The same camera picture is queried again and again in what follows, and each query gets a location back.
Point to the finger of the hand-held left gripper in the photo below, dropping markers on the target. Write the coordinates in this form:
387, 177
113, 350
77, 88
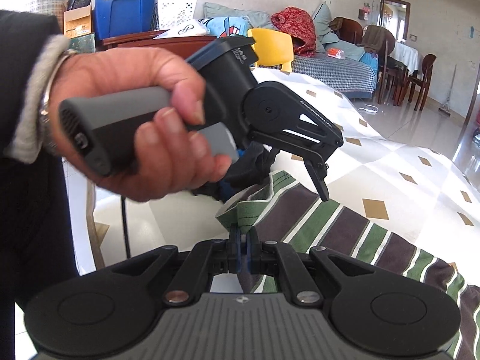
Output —
318, 180

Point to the blue cartoon print cloth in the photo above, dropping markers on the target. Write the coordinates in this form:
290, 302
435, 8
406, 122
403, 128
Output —
225, 26

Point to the mop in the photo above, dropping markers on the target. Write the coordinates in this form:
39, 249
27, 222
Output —
448, 108

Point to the grey green pillow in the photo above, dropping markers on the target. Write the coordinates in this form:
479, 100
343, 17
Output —
324, 26
240, 15

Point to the houndstooth sofa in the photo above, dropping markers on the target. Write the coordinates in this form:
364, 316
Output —
337, 71

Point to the dark wooden dining chair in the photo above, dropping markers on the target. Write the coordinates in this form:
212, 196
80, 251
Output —
382, 82
422, 82
347, 30

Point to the yellow plastic chair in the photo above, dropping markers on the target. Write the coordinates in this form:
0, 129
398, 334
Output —
273, 47

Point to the orange packet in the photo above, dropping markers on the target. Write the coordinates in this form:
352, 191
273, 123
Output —
335, 53

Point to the blue storage bin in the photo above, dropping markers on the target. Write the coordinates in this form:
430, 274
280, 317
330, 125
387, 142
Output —
127, 15

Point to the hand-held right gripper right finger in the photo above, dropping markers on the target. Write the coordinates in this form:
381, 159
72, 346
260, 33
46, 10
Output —
252, 251

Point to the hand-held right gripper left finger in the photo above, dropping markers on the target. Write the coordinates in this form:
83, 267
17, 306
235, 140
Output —
234, 251

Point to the person's left forearm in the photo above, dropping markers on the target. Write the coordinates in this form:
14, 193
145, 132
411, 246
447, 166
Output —
18, 45

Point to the silver wristwatch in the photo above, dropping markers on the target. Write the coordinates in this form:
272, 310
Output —
45, 108

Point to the dining table white cloth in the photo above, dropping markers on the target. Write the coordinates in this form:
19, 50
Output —
405, 56

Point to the brown jacket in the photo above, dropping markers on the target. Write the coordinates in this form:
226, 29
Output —
377, 39

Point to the white printed bag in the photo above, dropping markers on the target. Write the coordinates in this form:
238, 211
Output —
183, 30

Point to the white power strip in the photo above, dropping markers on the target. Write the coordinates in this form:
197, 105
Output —
369, 109

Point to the green brown striped t-shirt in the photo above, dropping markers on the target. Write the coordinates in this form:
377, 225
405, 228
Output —
337, 232

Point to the bright blue cloth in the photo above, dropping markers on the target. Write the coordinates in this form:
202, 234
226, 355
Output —
368, 60

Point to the red patterned cloth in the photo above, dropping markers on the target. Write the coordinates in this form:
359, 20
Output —
296, 26

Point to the black folded garment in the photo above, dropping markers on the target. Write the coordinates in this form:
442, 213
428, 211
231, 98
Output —
258, 161

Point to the white laundry basket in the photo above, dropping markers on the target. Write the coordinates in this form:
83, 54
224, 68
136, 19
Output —
176, 7

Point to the person's left hand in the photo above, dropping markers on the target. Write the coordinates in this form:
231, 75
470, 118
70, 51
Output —
123, 71

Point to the small cardboard box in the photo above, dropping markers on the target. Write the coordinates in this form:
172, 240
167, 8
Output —
77, 22

